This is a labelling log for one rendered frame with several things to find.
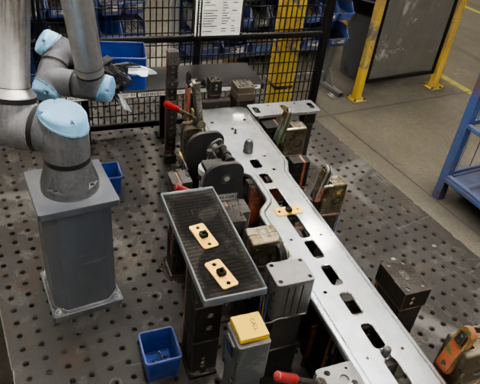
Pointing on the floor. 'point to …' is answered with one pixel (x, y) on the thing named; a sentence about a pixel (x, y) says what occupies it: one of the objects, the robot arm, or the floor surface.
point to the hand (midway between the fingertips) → (144, 91)
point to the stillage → (478, 183)
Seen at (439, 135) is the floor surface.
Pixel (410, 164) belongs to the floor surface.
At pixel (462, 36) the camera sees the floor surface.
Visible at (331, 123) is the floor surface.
